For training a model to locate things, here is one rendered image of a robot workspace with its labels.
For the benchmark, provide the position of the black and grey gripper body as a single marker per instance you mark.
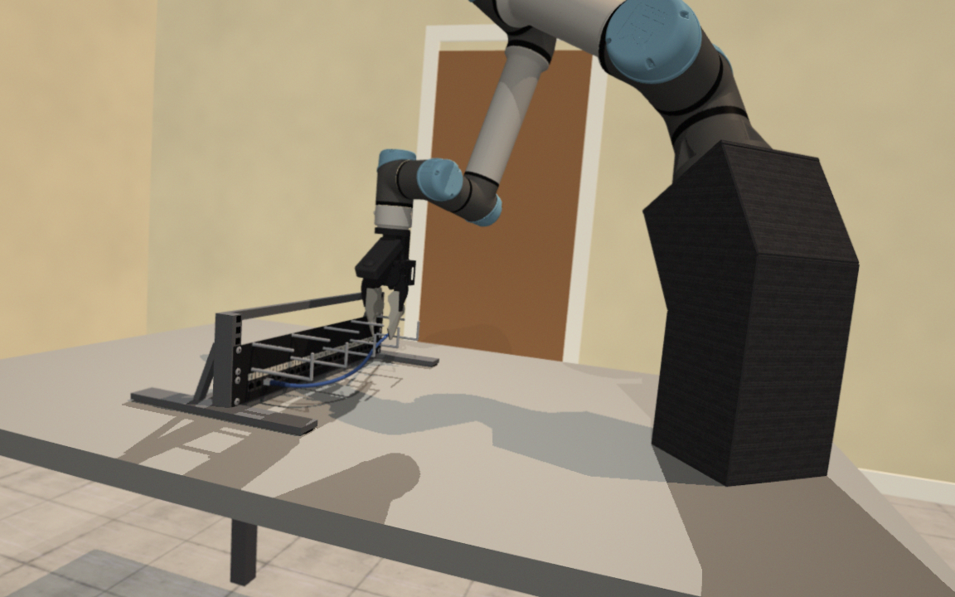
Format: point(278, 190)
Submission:
point(400, 264)

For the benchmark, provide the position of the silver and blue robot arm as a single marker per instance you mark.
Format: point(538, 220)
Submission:
point(656, 46)

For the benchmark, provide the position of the blue network cable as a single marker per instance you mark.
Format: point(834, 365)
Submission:
point(284, 384)

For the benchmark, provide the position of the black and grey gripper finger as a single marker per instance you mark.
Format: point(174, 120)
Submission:
point(396, 301)
point(372, 302)

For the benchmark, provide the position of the black metal rack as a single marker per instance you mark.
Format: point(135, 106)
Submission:
point(238, 384)

